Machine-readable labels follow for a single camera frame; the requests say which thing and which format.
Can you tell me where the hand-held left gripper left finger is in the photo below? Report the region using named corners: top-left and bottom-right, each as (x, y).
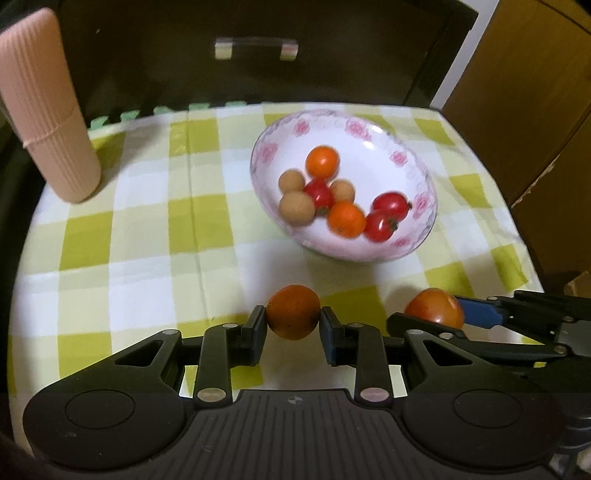
top-left (113, 305), bottom-right (267, 411)

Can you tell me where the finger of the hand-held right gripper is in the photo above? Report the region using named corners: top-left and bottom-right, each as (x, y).
top-left (387, 312), bottom-right (559, 370)
top-left (455, 295), bottom-right (522, 328)

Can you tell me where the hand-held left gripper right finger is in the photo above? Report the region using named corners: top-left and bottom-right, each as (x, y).
top-left (320, 305), bottom-right (472, 407)

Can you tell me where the small orange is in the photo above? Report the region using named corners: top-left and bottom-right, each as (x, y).
top-left (265, 285), bottom-right (321, 341)
top-left (305, 145), bottom-right (341, 181)
top-left (327, 201), bottom-right (366, 239)

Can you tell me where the large red tomato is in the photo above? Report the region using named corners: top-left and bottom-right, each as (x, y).
top-left (404, 287), bottom-right (465, 330)

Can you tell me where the red cherry tomato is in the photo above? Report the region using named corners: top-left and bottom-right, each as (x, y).
top-left (364, 211), bottom-right (400, 243)
top-left (302, 179), bottom-right (335, 210)
top-left (372, 191), bottom-right (413, 217)

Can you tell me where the brown longan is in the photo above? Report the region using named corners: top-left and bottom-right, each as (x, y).
top-left (278, 169), bottom-right (306, 195)
top-left (330, 179), bottom-right (355, 204)
top-left (279, 191), bottom-right (315, 226)

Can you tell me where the white floral plate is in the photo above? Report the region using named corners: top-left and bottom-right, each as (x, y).
top-left (250, 109), bottom-right (438, 264)

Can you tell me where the wooden stool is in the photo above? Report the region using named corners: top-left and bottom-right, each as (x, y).
top-left (563, 272), bottom-right (591, 296)

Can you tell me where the yellow-green checked tablecloth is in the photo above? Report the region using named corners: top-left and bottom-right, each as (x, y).
top-left (7, 102), bottom-right (543, 402)

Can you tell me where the brown wooden wardrobe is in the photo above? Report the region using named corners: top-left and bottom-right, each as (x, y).
top-left (441, 0), bottom-right (591, 278)

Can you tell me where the green foam mat edge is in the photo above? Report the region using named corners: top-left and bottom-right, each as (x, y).
top-left (88, 98), bottom-right (259, 130)

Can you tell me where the dark wooden cabinet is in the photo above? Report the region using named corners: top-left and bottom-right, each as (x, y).
top-left (51, 0), bottom-right (478, 116)

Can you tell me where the pink ribbed bottle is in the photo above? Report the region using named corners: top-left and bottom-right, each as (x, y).
top-left (0, 8), bottom-right (102, 205)

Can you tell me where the metal drawer handle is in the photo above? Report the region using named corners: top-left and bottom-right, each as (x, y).
top-left (215, 37), bottom-right (298, 61)

